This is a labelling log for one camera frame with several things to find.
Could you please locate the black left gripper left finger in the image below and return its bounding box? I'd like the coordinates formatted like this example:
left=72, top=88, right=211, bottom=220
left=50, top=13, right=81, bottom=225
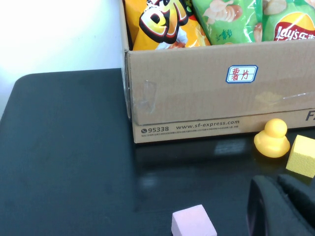
left=247, top=176, right=300, bottom=236

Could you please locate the yellow foam cube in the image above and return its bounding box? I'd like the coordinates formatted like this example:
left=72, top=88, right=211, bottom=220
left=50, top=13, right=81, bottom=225
left=285, top=134, right=315, bottom=178

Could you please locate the orange potato stick snack bag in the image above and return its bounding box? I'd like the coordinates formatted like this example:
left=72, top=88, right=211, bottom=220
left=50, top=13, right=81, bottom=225
left=123, top=0, right=212, bottom=51

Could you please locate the white label with red writing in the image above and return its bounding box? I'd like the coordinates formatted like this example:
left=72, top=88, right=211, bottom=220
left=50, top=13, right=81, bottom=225
left=225, top=64, right=258, bottom=84

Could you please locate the green cucumber Lay's chip bag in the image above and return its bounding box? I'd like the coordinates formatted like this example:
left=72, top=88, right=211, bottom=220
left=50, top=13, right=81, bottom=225
left=191, top=0, right=264, bottom=46

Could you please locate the light pink foam block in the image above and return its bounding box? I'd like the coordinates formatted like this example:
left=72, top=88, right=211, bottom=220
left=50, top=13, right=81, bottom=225
left=171, top=204, right=218, bottom=236

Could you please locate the yellow rubber duck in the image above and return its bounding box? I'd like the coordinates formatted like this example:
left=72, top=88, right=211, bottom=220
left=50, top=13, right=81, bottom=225
left=253, top=118, right=291, bottom=158

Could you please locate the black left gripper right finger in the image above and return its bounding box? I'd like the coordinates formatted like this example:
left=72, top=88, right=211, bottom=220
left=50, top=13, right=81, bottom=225
left=278, top=174, right=315, bottom=229

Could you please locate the green Lay's bag with logo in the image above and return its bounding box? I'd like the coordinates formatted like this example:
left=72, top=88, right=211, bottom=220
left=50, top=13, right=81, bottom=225
left=261, top=0, right=315, bottom=42

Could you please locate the cardboard box with F2 print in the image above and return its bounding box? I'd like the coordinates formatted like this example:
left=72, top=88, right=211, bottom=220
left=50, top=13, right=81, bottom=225
left=120, top=0, right=315, bottom=144

